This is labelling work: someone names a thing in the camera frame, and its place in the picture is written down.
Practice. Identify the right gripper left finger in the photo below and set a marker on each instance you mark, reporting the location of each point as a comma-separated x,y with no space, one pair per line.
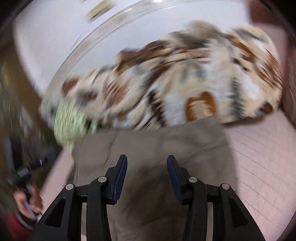
62,219

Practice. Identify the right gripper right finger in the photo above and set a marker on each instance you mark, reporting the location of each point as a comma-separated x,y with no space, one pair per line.
231,219

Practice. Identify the grey quilted hooded coat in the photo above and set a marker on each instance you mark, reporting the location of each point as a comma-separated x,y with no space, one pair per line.
147,208

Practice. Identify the person's left hand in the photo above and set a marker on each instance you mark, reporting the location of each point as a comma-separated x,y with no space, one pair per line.
29,207

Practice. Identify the wooden stained glass door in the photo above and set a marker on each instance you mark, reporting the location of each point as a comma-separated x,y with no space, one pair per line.
20,104

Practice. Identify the green white patterned pillow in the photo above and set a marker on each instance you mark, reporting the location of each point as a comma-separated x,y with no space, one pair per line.
71,124

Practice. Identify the pink quilted mattress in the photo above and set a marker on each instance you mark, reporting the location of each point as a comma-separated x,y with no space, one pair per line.
264,156

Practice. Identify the leaf pattern cream blanket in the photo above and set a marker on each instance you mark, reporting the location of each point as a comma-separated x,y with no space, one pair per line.
190,74

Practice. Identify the light switch plate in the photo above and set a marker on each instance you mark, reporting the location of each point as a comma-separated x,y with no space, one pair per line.
100,9

